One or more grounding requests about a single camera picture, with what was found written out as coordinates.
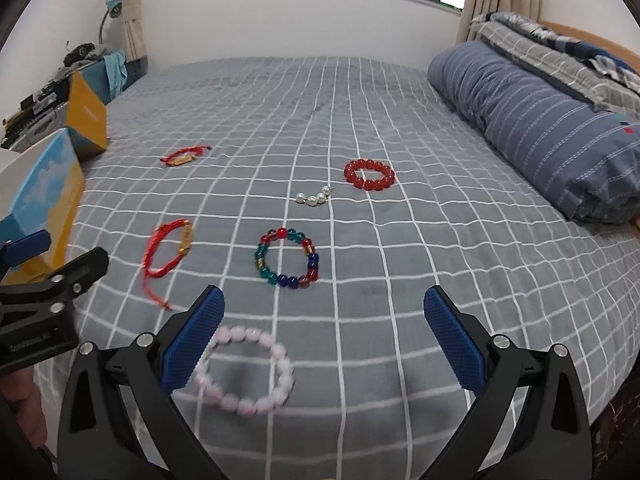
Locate red cord gold charm bracelet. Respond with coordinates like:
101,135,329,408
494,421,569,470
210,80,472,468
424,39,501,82
141,218,194,311

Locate pink bead bracelet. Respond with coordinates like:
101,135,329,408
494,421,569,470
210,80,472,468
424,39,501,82
193,325,296,417

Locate red string gold bar bracelet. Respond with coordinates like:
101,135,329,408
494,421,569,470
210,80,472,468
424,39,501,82
159,144,214,168

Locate multicolour glass bead bracelet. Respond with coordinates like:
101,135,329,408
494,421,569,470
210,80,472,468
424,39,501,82
254,226,321,290

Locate white pearl bracelet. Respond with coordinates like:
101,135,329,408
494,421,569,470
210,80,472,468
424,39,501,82
294,184,335,207

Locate red bead bracelet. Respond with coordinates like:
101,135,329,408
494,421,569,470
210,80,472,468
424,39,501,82
342,157,396,192

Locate person's left hand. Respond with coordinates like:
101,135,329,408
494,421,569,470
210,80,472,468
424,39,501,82
1,366,48,448

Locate white cardboard box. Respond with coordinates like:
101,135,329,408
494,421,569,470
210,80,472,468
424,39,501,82
0,70,110,286

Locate grey suitcase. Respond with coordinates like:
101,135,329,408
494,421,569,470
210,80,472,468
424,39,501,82
2,103,68,153

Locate stack of dark items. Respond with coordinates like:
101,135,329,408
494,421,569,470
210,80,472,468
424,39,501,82
1,68,73,148

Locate teal suitcase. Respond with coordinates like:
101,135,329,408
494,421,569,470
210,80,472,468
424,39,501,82
80,51,148,104

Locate black headphones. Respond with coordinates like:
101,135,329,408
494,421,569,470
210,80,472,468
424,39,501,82
63,42,96,67

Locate light blue cloth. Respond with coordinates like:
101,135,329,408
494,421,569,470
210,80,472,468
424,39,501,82
103,50,128,100

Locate blue desk lamp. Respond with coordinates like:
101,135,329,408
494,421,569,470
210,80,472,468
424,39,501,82
98,0,122,44

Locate blue striped folded duvet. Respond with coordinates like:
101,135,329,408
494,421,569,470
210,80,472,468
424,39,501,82
427,41,639,224

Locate grey checked bed sheet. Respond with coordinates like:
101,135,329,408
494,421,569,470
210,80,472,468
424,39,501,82
31,55,640,480

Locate beige left curtain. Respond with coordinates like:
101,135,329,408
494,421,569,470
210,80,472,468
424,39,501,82
120,0,146,62

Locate grey plaid pillow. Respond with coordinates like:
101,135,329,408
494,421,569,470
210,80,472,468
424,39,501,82
471,23,639,119

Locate blue patterned pillow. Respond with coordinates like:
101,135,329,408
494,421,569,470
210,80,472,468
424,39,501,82
471,11,639,93

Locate wooden headboard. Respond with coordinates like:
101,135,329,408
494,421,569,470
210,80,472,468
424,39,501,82
540,21,640,72

